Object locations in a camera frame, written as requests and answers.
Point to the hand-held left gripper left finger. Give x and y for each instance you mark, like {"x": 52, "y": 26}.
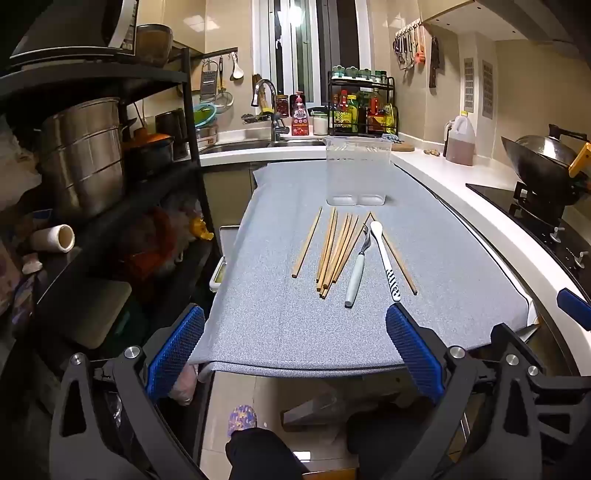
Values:
{"x": 175, "y": 350}

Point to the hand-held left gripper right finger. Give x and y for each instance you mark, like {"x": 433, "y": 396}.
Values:
{"x": 413, "y": 350}

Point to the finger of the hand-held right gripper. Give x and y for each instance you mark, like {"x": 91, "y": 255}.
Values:
{"x": 575, "y": 307}
{"x": 508, "y": 337}

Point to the bunch of wooden chopsticks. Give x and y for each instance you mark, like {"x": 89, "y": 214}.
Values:
{"x": 333, "y": 249}

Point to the clear plastic utensil container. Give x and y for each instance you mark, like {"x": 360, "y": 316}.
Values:
{"x": 358, "y": 175}

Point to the white rimmed bin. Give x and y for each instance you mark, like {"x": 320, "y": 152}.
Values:
{"x": 214, "y": 281}

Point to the beige board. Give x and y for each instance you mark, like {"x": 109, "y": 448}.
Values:
{"x": 92, "y": 314}

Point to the purple patterned slipper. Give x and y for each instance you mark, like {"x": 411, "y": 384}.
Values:
{"x": 242, "y": 417}

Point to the grey table mat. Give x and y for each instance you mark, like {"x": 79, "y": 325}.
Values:
{"x": 277, "y": 323}

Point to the red plastic bag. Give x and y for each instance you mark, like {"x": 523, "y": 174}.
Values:
{"x": 147, "y": 249}

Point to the yellow plastic bag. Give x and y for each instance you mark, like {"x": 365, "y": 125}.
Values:
{"x": 202, "y": 228}

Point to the black gas stove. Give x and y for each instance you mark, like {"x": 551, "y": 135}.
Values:
{"x": 498, "y": 198}

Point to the person's black trouser leg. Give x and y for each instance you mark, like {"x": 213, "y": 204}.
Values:
{"x": 263, "y": 454}

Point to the black wok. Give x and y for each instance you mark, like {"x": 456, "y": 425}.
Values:
{"x": 535, "y": 157}

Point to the white paper roll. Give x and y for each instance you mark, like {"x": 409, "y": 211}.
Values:
{"x": 53, "y": 238}

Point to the cooking oil jug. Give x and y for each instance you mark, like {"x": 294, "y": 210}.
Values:
{"x": 461, "y": 143}

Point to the ginger pieces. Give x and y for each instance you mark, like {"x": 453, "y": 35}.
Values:
{"x": 431, "y": 152}

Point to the round wooden cutting board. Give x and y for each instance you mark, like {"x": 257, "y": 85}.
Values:
{"x": 404, "y": 146}

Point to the black pot with orange lid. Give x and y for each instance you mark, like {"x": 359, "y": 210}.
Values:
{"x": 147, "y": 147}

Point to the stainless steel sink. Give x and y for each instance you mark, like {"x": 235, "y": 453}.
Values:
{"x": 240, "y": 146}

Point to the stainless steel steamer pot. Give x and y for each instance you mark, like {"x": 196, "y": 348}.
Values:
{"x": 83, "y": 157}

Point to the blue dish cloth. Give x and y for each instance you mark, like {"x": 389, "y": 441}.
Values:
{"x": 389, "y": 137}

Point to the black kettle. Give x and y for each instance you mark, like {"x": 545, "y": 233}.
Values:
{"x": 171, "y": 131}

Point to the stacked bowls with green colander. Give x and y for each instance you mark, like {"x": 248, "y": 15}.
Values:
{"x": 204, "y": 115}

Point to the white jar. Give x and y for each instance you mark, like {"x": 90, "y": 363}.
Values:
{"x": 321, "y": 124}

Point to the sink caddy with sponge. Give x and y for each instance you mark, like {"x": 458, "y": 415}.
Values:
{"x": 256, "y": 118}

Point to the chrome kitchen faucet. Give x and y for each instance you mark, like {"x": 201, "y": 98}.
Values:
{"x": 276, "y": 124}

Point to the row of sauce bottles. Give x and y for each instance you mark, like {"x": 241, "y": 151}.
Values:
{"x": 344, "y": 113}

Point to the pink dish soap bottle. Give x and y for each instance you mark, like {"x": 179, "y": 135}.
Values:
{"x": 300, "y": 117}

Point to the red chili jar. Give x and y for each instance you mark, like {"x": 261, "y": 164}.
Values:
{"x": 282, "y": 105}

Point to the metal cheese grater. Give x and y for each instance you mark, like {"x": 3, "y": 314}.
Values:
{"x": 209, "y": 81}

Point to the black spice rack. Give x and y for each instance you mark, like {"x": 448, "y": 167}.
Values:
{"x": 364, "y": 81}

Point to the hanging cleaver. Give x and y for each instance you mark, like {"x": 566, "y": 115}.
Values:
{"x": 434, "y": 64}

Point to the black metal shelf rack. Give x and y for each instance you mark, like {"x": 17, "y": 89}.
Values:
{"x": 92, "y": 81}

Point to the row of spice jars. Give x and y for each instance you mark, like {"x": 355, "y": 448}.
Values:
{"x": 353, "y": 71}

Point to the white ladle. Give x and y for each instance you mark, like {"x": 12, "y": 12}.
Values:
{"x": 237, "y": 70}

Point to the row of hanging kitchen tools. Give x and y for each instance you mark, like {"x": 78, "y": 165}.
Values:
{"x": 418, "y": 55}

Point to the dark brown pot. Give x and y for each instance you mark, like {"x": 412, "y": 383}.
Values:
{"x": 154, "y": 46}

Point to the window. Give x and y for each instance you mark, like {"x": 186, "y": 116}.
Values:
{"x": 295, "y": 46}

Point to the overhead cabinet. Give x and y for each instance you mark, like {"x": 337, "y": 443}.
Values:
{"x": 443, "y": 7}

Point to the microwave oven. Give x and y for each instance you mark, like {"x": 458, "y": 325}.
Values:
{"x": 69, "y": 27}

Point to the metal wall vent grille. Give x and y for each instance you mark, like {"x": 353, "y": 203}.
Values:
{"x": 488, "y": 87}
{"x": 468, "y": 85}

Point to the black wall hook rail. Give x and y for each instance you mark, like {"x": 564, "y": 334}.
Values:
{"x": 221, "y": 51}

